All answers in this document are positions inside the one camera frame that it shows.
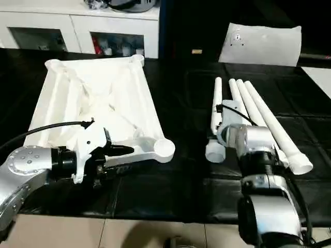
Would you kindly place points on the white plastic table top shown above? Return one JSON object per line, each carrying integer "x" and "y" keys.
{"x": 103, "y": 85}

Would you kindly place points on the white plastic table leg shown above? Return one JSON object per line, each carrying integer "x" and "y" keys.
{"x": 247, "y": 100}
{"x": 234, "y": 90}
{"x": 274, "y": 121}
{"x": 217, "y": 90}

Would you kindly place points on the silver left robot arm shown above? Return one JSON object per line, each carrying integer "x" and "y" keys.
{"x": 26, "y": 165}

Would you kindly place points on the black table mat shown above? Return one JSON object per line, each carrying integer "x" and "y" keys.
{"x": 181, "y": 116}

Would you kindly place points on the small tan label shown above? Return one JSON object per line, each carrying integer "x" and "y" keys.
{"x": 197, "y": 51}

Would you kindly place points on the black cabinet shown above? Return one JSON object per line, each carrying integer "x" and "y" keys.
{"x": 186, "y": 25}

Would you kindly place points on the white cabinet with glass doors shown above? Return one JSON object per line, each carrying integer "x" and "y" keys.
{"x": 38, "y": 23}

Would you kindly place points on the white flat board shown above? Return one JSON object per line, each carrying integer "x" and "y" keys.
{"x": 320, "y": 77}

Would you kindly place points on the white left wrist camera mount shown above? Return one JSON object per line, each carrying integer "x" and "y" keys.
{"x": 86, "y": 144}

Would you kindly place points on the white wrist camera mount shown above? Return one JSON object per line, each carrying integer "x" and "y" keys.
{"x": 86, "y": 144}
{"x": 232, "y": 113}

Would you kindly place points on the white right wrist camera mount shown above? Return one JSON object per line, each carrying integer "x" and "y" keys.
{"x": 232, "y": 113}

